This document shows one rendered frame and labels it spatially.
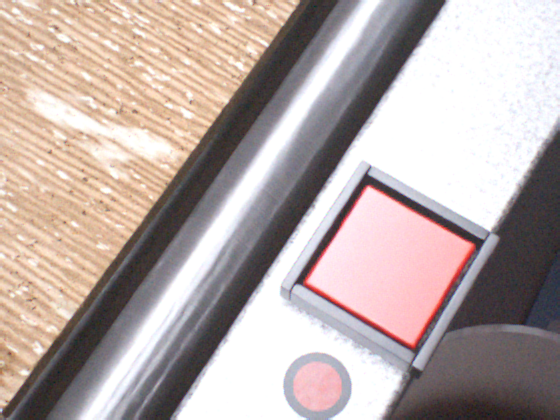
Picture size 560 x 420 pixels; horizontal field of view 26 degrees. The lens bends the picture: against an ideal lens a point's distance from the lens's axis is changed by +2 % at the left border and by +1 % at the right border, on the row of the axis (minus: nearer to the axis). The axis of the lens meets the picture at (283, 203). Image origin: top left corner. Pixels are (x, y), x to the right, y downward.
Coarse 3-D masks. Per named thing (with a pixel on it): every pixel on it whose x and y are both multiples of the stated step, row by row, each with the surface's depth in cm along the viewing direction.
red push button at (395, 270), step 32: (352, 224) 57; (384, 224) 57; (416, 224) 57; (320, 256) 56; (352, 256) 56; (384, 256) 56; (416, 256) 56; (448, 256) 56; (320, 288) 56; (352, 288) 56; (384, 288) 56; (416, 288) 56; (448, 288) 56; (384, 320) 55; (416, 320) 55
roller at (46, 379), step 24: (312, 0) 64; (288, 48) 63; (264, 72) 62; (216, 144) 61; (192, 168) 60; (168, 216) 60; (144, 240) 59; (120, 288) 59; (96, 312) 57; (72, 336) 57; (48, 384) 57; (24, 408) 56
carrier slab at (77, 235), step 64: (0, 0) 60; (64, 0) 60; (128, 0) 60; (192, 0) 60; (256, 0) 60; (0, 64) 59; (64, 64) 59; (128, 64) 59; (192, 64) 59; (256, 64) 59; (0, 128) 57; (64, 128) 58; (128, 128) 58; (192, 128) 58; (0, 192) 56; (64, 192) 56; (128, 192) 56; (0, 256) 55; (64, 256) 55; (0, 320) 54; (64, 320) 54; (0, 384) 53
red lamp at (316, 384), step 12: (300, 372) 55; (312, 372) 56; (324, 372) 56; (336, 372) 56; (300, 384) 55; (312, 384) 55; (324, 384) 55; (336, 384) 55; (300, 396) 55; (312, 396) 55; (324, 396) 55; (336, 396) 55; (312, 408) 55; (324, 408) 55
